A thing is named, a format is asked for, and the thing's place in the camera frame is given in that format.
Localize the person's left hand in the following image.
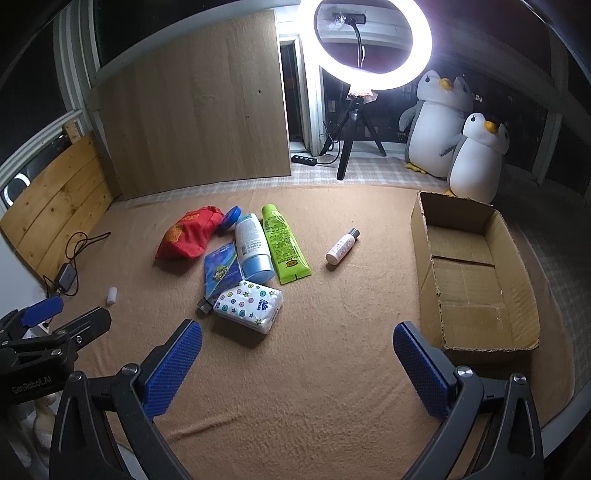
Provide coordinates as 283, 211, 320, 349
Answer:
18, 394, 58, 467

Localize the white and blue bottle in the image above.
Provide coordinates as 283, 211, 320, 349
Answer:
235, 213, 275, 284

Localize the pine plank panel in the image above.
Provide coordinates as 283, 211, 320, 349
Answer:
0, 130, 115, 287

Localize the green tube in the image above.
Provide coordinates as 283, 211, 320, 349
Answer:
261, 204, 312, 285

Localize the large wooden board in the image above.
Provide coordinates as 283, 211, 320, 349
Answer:
95, 9, 293, 200

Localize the blue packet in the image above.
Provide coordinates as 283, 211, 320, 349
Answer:
203, 244, 245, 301

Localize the small penguin plush toy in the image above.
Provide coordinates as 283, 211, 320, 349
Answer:
445, 112, 511, 205

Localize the red fabric pouch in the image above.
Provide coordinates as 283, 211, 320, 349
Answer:
155, 206, 225, 261

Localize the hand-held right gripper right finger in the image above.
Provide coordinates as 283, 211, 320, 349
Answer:
392, 321, 546, 480

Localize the white window frame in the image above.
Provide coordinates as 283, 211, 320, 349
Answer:
531, 14, 591, 185
0, 0, 107, 204
277, 34, 333, 158

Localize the black power cable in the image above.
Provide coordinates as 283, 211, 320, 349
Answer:
316, 121, 345, 166

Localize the brown blanket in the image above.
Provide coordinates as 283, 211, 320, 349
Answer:
65, 185, 578, 462

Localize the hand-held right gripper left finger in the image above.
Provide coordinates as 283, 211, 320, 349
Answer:
48, 318, 204, 480

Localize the large penguin plush toy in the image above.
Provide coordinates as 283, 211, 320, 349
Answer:
399, 70, 476, 178

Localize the black adapter cable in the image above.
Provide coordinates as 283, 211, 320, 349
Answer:
44, 232, 112, 296

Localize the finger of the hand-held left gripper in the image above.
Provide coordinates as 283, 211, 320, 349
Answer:
9, 307, 113, 370
0, 296, 64, 344

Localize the grey power adapter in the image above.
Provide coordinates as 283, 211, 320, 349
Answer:
55, 263, 78, 291

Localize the patterned tissue pack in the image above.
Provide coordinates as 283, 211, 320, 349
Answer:
211, 279, 284, 335

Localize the cardboard box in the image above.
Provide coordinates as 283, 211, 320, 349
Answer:
411, 190, 541, 352

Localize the small pink bottle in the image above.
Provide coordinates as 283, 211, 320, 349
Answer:
325, 227, 361, 265

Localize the white ring light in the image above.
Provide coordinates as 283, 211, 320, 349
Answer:
295, 0, 433, 92

